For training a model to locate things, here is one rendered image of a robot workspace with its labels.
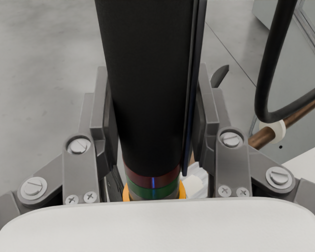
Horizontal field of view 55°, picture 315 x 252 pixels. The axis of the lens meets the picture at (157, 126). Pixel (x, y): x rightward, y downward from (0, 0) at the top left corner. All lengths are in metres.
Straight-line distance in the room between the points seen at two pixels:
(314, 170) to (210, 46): 2.50
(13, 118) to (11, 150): 0.32
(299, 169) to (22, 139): 2.06
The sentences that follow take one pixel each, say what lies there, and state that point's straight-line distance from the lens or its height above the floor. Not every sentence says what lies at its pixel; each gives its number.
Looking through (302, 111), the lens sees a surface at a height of 1.54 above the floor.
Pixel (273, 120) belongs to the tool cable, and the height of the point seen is 1.57.
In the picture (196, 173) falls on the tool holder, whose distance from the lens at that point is 0.25.
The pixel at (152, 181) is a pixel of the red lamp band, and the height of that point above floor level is 1.62.
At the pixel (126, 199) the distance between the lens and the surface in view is 0.21.
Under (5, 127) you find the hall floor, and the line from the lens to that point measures 2.59.
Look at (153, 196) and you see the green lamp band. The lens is 0.18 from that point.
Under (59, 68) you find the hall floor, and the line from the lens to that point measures 2.95.
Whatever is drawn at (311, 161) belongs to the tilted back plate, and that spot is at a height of 1.23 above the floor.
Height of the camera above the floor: 1.76
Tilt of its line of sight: 50 degrees down
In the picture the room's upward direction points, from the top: 1 degrees counter-clockwise
